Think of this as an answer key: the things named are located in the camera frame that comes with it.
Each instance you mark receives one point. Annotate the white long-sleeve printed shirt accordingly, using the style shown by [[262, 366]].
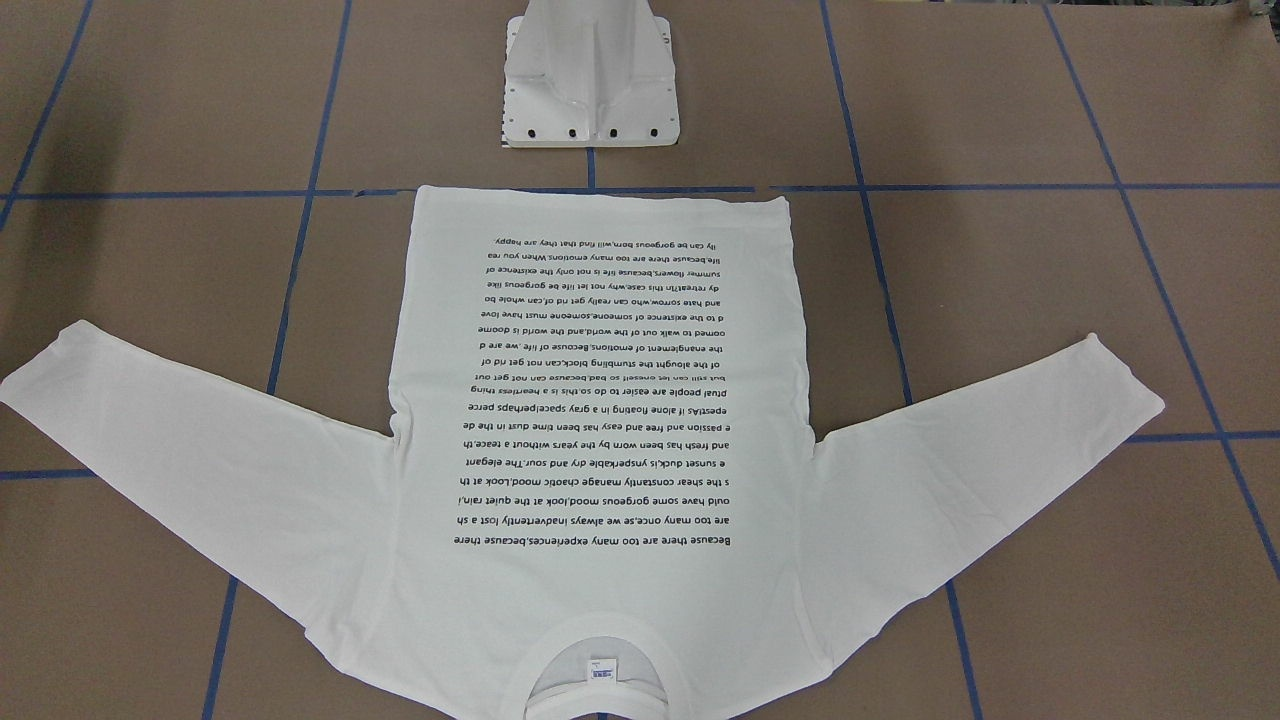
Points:
[[600, 490]]

